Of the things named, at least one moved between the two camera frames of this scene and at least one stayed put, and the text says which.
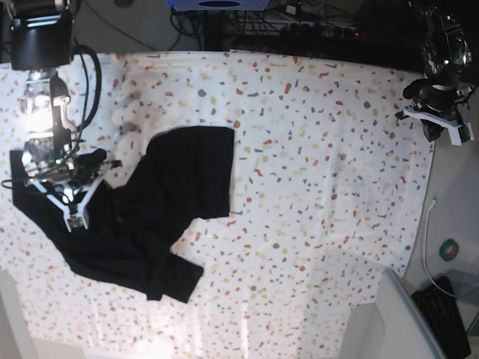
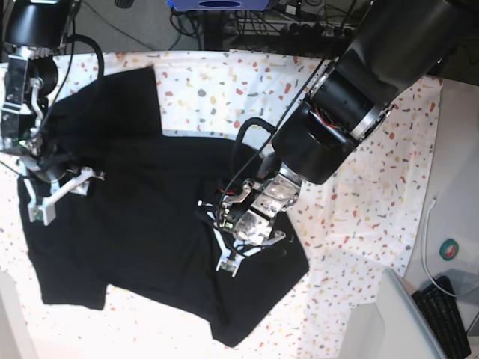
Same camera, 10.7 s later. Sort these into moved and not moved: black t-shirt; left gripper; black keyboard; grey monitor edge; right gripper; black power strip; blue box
Moved: right gripper; black t-shirt; left gripper
Not moved: grey monitor edge; blue box; black power strip; black keyboard
